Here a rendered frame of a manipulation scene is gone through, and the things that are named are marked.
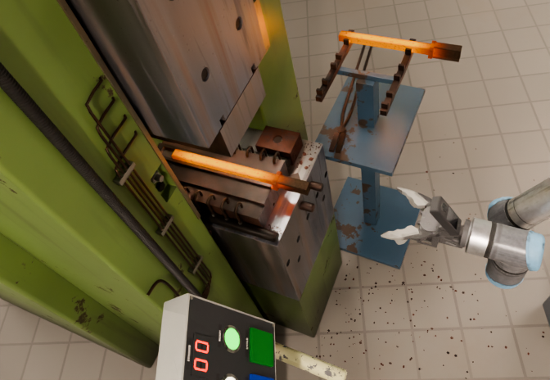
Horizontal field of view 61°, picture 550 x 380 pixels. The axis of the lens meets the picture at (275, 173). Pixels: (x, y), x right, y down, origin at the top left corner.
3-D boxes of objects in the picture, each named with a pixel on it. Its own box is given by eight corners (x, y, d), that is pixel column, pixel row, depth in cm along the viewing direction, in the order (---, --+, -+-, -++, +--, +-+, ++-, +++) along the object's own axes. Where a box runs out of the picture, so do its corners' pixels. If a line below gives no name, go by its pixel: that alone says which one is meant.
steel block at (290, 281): (334, 212, 186) (323, 143, 150) (299, 301, 168) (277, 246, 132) (213, 179, 206) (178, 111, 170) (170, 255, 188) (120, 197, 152)
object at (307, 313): (342, 261, 223) (334, 213, 186) (314, 338, 206) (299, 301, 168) (239, 229, 244) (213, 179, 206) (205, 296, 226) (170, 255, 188)
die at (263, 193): (289, 175, 145) (284, 159, 138) (263, 230, 136) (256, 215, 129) (176, 147, 160) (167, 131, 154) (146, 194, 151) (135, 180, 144)
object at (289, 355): (348, 371, 140) (347, 367, 136) (342, 389, 138) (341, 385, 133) (221, 320, 156) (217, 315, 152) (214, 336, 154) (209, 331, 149)
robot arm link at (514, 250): (534, 280, 113) (547, 263, 105) (480, 264, 118) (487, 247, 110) (539, 246, 117) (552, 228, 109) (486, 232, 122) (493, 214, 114)
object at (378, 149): (425, 92, 176) (425, 88, 175) (392, 176, 158) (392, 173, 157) (349, 78, 188) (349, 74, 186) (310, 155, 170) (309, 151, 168)
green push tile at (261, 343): (273, 333, 112) (252, 326, 107) (274, 367, 108) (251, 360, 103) (267, 335, 113) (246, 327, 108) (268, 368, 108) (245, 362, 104)
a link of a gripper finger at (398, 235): (385, 253, 122) (419, 243, 122) (385, 243, 117) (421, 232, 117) (380, 242, 124) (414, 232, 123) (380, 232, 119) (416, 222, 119)
